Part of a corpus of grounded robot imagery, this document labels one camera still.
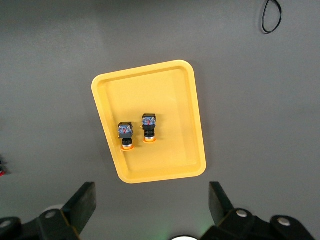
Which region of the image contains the yellow plastic tray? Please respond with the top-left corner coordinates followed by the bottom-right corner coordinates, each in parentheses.
top-left (91, 59), bottom-right (207, 185)

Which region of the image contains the loose thin black cable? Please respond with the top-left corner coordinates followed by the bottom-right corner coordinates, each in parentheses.
top-left (261, 0), bottom-right (283, 35)

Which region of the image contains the dark grey table mat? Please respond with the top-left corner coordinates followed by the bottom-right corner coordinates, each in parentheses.
top-left (0, 0), bottom-right (320, 240)

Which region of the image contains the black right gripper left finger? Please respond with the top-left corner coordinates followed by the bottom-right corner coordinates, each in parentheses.
top-left (0, 181), bottom-right (98, 240)

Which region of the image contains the yellow-capped push button switch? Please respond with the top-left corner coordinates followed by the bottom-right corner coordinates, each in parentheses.
top-left (117, 121), bottom-right (136, 152)
top-left (141, 113), bottom-right (158, 144)

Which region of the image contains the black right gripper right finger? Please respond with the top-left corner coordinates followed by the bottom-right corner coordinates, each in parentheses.
top-left (199, 181), bottom-right (316, 240)

